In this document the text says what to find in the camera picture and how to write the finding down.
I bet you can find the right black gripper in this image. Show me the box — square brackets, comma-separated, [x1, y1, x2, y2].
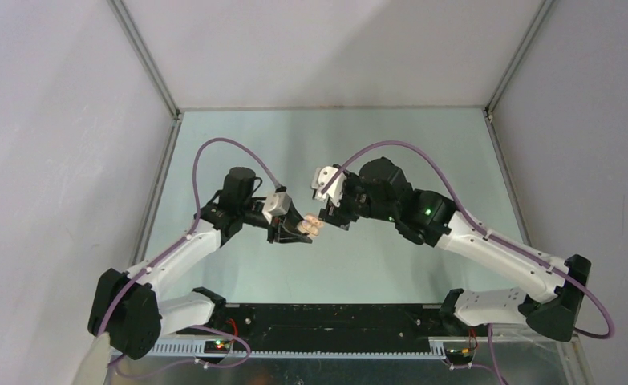
[318, 172, 397, 231]

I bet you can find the white earbud charging case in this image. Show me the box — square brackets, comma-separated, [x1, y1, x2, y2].
[298, 213, 323, 238]

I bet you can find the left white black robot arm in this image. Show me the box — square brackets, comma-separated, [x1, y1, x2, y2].
[87, 167, 322, 359]

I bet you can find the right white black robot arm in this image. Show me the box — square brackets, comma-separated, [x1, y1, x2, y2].
[312, 157, 591, 342]

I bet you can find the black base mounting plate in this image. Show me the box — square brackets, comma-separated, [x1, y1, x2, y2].
[207, 303, 487, 353]

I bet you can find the left controller board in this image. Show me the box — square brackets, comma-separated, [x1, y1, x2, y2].
[204, 340, 233, 354]

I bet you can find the controller board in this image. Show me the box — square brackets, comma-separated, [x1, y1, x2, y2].
[204, 340, 233, 354]
[444, 348, 476, 370]

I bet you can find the right controller board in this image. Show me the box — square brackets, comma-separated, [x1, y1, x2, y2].
[444, 348, 476, 370]

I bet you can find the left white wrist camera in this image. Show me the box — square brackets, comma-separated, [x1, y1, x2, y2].
[261, 186, 292, 225]

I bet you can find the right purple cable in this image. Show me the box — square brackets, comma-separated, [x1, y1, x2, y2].
[318, 140, 615, 385]

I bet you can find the purple cable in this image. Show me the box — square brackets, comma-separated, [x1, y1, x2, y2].
[96, 137, 286, 371]
[318, 140, 615, 385]

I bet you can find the white slotted cable duct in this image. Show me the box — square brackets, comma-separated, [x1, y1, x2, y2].
[147, 339, 445, 359]

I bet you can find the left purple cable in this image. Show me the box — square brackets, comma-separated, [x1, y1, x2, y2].
[96, 137, 286, 371]

